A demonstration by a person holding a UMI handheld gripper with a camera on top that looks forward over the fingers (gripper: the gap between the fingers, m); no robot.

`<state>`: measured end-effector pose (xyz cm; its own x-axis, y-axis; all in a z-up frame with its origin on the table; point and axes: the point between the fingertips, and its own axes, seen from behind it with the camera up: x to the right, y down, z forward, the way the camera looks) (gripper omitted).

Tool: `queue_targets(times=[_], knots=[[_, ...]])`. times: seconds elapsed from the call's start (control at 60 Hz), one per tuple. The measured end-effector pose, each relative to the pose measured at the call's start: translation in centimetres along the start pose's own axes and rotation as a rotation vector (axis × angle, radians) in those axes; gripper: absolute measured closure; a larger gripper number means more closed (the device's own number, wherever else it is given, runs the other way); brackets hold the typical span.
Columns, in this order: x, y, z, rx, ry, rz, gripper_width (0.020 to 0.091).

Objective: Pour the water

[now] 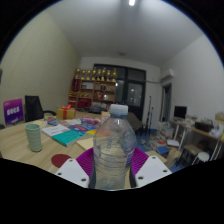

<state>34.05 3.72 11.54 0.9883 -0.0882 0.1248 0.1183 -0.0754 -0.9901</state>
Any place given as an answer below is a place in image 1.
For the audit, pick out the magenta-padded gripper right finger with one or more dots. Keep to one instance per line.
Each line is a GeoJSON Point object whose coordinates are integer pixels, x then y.
{"type": "Point", "coordinates": [153, 170]}

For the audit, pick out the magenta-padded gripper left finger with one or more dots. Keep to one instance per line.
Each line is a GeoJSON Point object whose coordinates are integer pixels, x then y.
{"type": "Point", "coordinates": [70, 171]}

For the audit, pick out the clear plastic water bottle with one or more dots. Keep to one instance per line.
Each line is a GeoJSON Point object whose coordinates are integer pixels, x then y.
{"type": "Point", "coordinates": [111, 150]}

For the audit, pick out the beige cardboard box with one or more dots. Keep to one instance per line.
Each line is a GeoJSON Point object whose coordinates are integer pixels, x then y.
{"type": "Point", "coordinates": [86, 144]}

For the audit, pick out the teal book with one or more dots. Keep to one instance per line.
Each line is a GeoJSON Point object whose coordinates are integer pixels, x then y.
{"type": "Point", "coordinates": [68, 138]}

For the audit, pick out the white book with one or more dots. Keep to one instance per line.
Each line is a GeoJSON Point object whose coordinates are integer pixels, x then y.
{"type": "Point", "coordinates": [55, 130]}

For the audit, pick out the pale green cup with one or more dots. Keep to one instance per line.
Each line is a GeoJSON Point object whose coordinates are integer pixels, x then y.
{"type": "Point", "coordinates": [33, 138]}

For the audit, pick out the white round stool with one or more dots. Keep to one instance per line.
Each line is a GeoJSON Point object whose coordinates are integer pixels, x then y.
{"type": "Point", "coordinates": [201, 156]}

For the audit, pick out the grey armchair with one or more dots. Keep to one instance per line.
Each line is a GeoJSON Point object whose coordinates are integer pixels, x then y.
{"type": "Point", "coordinates": [134, 120]}

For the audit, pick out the yellow gift box red ribbon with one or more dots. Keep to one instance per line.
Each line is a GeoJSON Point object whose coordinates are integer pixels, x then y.
{"type": "Point", "coordinates": [65, 113]}

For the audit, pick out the cluttered wooden side desk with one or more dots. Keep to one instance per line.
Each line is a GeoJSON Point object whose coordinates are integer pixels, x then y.
{"type": "Point", "coordinates": [200, 131]}

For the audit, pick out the black computer monitor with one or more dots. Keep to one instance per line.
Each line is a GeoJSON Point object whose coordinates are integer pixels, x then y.
{"type": "Point", "coordinates": [180, 112]}

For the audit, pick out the orange standing card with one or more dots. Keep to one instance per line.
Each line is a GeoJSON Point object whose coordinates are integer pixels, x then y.
{"type": "Point", "coordinates": [104, 116]}

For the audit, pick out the black office chair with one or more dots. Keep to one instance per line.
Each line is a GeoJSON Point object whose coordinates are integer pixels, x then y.
{"type": "Point", "coordinates": [33, 108]}

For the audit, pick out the dark framed glass door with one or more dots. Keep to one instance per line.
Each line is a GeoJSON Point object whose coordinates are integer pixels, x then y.
{"type": "Point", "coordinates": [135, 90]}

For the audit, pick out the wooden shelf unit with trophies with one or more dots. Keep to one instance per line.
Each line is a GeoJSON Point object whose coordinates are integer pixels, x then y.
{"type": "Point", "coordinates": [95, 93]}

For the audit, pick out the purple sign board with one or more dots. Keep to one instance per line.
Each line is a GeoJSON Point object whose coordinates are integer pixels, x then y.
{"type": "Point", "coordinates": [13, 111]}

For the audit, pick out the white air conditioner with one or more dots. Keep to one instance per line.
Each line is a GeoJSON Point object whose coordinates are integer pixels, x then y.
{"type": "Point", "coordinates": [167, 75]}

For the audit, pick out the ceiling tube light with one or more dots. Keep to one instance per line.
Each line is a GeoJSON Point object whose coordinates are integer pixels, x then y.
{"type": "Point", "coordinates": [132, 2]}

